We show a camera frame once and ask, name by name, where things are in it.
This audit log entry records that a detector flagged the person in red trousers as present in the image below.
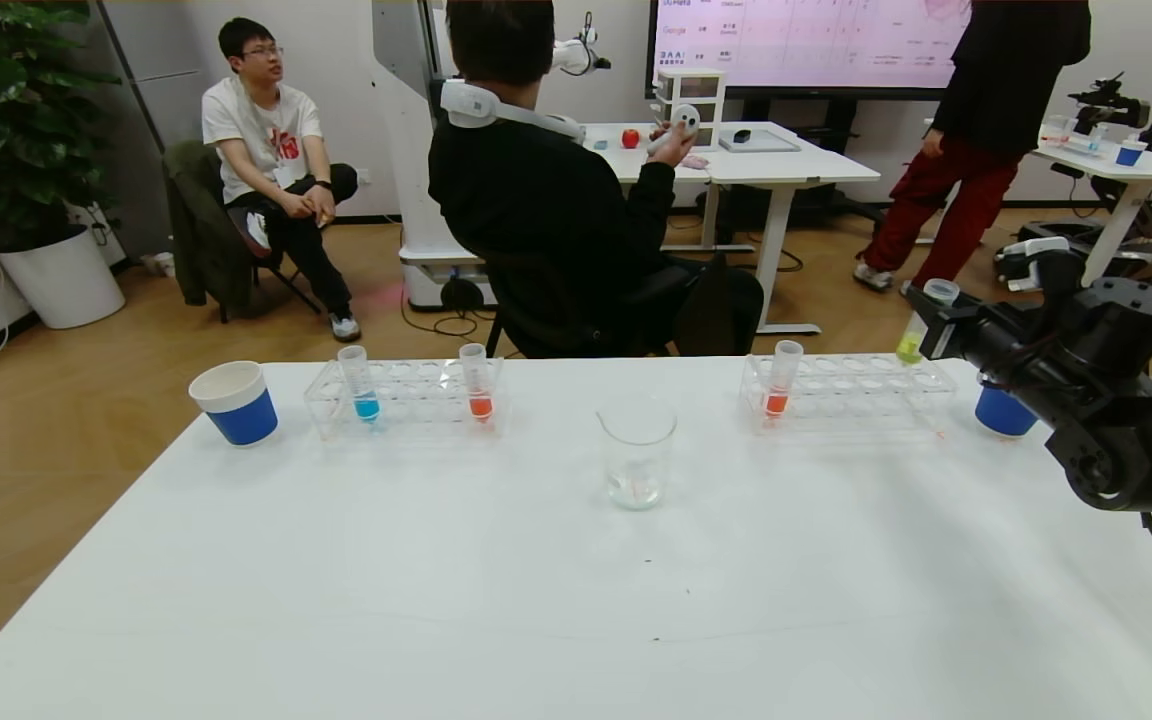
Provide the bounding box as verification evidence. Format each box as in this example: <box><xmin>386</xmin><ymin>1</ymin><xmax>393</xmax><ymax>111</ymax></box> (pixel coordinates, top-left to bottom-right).
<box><xmin>854</xmin><ymin>0</ymin><xmax>1092</xmax><ymax>296</ymax></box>

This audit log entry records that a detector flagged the grey flat tray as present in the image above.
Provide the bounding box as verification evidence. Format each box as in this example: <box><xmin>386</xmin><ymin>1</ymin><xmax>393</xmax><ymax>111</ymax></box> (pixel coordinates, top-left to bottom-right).
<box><xmin>718</xmin><ymin>132</ymin><xmax>801</xmax><ymax>155</ymax></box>

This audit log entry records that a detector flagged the white neck-worn headset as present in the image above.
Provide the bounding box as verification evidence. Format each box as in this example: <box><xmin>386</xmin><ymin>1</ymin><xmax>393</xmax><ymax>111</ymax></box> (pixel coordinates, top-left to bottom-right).
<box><xmin>439</xmin><ymin>78</ymin><xmax>587</xmax><ymax>141</ymax></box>

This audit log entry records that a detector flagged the blue-pigment clear test tube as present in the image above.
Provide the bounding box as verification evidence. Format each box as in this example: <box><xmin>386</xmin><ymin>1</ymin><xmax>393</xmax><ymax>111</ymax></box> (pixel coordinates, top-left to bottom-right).
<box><xmin>337</xmin><ymin>345</ymin><xmax>381</xmax><ymax>423</ymax></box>

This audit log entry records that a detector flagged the person in black sweater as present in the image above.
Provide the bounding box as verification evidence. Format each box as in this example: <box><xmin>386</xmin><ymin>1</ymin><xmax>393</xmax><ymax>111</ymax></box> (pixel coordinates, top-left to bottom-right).
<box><xmin>427</xmin><ymin>0</ymin><xmax>767</xmax><ymax>359</ymax></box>

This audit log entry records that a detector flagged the white small drawer unit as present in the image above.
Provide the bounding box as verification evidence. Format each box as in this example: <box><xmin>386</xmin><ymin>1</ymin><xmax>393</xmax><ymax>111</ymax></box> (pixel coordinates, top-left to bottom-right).
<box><xmin>654</xmin><ymin>68</ymin><xmax>727</xmax><ymax>151</ymax></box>

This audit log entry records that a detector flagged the white humanoid robot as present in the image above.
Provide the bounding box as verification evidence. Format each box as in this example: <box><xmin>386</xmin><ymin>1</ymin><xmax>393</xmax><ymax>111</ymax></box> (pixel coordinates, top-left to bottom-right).
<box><xmin>373</xmin><ymin>0</ymin><xmax>612</xmax><ymax>313</ymax></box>

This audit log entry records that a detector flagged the small background tube rack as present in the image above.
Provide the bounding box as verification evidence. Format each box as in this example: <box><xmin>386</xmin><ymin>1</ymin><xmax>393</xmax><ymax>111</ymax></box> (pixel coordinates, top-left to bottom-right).
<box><xmin>1039</xmin><ymin>115</ymin><xmax>1107</xmax><ymax>156</ymax></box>

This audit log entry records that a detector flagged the grey tall cabinet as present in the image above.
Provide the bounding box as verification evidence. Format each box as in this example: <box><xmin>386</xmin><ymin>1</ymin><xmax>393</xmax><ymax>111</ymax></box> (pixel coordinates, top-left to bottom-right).
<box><xmin>96</xmin><ymin>0</ymin><xmax>212</xmax><ymax>263</ymax></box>

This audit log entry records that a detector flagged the clear acrylic test tube rack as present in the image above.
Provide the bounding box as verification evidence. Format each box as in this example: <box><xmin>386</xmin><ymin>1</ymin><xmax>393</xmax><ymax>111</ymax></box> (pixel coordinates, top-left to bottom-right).
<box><xmin>739</xmin><ymin>353</ymin><xmax>957</xmax><ymax>437</ymax></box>
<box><xmin>303</xmin><ymin>358</ymin><xmax>507</xmax><ymax>441</ymax></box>

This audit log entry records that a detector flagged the black floor cable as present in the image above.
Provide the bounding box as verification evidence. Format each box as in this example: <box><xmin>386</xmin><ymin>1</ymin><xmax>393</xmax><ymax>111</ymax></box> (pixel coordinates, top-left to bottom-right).
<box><xmin>401</xmin><ymin>290</ymin><xmax>497</xmax><ymax>339</ymax></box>

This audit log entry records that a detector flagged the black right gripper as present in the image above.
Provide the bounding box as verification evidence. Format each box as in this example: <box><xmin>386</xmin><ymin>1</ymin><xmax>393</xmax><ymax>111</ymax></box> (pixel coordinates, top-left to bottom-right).
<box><xmin>905</xmin><ymin>284</ymin><xmax>1027</xmax><ymax>370</ymax></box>

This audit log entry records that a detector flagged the person in white t-shirt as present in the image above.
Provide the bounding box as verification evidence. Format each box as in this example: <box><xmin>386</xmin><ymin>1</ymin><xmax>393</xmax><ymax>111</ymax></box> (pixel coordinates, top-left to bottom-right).
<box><xmin>201</xmin><ymin>17</ymin><xmax>364</xmax><ymax>344</ymax></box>

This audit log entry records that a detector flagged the yellow-pigment clear test tube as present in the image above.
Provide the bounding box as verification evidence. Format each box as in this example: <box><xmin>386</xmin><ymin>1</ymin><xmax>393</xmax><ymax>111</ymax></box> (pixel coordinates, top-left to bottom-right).
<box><xmin>895</xmin><ymin>279</ymin><xmax>961</xmax><ymax>366</ymax></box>

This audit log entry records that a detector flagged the black display stand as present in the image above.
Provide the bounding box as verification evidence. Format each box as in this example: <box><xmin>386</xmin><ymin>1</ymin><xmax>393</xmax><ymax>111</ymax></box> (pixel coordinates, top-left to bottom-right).
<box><xmin>716</xmin><ymin>98</ymin><xmax>887</xmax><ymax>226</ymax></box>

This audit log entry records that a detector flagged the large wall display screen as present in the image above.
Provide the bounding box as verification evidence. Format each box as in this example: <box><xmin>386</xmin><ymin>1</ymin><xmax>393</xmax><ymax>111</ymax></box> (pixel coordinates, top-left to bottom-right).
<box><xmin>649</xmin><ymin>0</ymin><xmax>977</xmax><ymax>101</ymax></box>

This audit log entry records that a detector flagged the blue and white paper cup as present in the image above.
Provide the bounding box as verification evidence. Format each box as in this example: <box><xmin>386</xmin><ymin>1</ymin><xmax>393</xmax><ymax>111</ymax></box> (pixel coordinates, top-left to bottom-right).
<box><xmin>188</xmin><ymin>361</ymin><xmax>279</xmax><ymax>447</ymax></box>
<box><xmin>973</xmin><ymin>375</ymin><xmax>1040</xmax><ymax>439</ymax></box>

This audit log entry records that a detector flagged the black office chair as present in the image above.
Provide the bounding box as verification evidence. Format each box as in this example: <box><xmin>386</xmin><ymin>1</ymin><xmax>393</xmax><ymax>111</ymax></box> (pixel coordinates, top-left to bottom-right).
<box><xmin>481</xmin><ymin>250</ymin><xmax>707</xmax><ymax>359</ymax></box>

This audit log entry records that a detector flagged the white handheld controller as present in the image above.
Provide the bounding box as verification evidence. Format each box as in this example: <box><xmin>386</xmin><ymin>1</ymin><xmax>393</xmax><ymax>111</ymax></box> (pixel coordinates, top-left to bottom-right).
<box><xmin>648</xmin><ymin>104</ymin><xmax>702</xmax><ymax>156</ymax></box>

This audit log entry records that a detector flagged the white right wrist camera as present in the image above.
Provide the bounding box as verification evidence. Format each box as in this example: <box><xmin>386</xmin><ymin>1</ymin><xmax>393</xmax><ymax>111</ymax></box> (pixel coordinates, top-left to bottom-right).
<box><xmin>996</xmin><ymin>237</ymin><xmax>1073</xmax><ymax>292</ymax></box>

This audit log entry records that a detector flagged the large green potted plant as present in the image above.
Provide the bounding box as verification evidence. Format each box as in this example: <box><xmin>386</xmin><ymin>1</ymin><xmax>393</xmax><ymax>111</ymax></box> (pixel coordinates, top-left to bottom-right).
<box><xmin>0</xmin><ymin>0</ymin><xmax>125</xmax><ymax>253</ymax></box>

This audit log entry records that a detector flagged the clear glass beaker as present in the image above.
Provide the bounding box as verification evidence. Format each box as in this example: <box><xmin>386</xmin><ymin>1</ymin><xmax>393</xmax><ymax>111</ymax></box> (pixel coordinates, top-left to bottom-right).
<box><xmin>596</xmin><ymin>396</ymin><xmax>679</xmax><ymax>512</ymax></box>

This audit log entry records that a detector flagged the orange-pigment clear test tube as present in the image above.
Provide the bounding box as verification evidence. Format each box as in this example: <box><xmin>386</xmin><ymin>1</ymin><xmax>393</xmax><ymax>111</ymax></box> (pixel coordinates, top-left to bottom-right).
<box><xmin>459</xmin><ymin>343</ymin><xmax>494</xmax><ymax>422</ymax></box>
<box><xmin>762</xmin><ymin>340</ymin><xmax>804</xmax><ymax>419</ymax></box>

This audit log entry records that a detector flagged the chair with dark jacket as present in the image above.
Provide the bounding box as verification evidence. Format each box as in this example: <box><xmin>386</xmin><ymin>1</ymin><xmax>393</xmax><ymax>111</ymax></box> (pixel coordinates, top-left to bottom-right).
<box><xmin>162</xmin><ymin>140</ymin><xmax>323</xmax><ymax>325</ymax></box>

